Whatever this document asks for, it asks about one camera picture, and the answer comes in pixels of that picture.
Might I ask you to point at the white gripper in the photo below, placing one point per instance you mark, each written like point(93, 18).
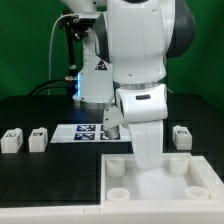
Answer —
point(147, 143)

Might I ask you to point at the white square table top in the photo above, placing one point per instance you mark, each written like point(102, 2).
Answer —
point(179, 177)

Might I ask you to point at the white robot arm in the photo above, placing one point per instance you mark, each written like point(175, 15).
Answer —
point(128, 44)

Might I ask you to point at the white sheet with markers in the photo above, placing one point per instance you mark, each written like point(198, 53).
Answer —
point(76, 133)

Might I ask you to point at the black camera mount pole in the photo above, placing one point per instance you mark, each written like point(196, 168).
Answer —
point(70, 50)

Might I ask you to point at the grey camera on mount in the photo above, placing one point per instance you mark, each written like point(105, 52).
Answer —
point(90, 16)

